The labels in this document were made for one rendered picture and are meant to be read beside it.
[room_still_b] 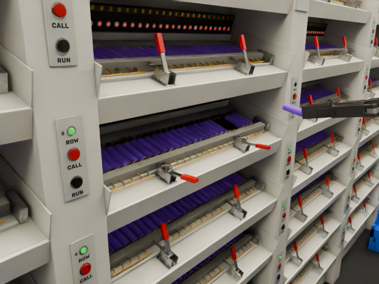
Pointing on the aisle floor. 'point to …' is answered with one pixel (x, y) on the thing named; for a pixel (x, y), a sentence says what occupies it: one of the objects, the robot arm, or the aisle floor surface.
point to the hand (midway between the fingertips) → (319, 110)
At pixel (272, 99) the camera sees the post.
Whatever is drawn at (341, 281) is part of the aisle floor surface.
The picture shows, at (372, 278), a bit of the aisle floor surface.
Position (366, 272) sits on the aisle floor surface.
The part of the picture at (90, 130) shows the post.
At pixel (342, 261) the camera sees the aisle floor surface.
